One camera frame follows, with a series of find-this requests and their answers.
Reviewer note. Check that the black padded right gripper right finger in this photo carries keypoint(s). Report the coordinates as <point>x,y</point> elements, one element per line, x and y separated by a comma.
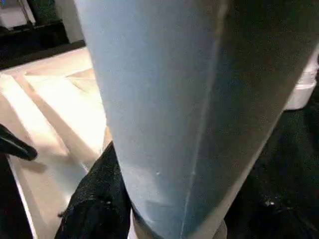
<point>294,214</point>

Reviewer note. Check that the black work mat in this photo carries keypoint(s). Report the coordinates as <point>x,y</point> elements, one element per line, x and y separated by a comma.
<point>301,134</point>

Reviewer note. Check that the white plastic table top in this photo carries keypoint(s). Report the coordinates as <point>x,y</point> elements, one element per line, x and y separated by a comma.
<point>55,109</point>

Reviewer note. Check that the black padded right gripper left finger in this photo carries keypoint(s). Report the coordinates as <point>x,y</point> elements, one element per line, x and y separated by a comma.
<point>94,204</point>

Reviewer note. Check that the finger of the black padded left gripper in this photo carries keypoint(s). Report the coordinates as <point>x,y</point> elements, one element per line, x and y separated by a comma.
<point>15,147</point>

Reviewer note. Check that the white plastic table leg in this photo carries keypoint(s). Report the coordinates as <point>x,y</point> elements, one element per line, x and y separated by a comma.
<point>174,99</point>
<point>304,84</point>

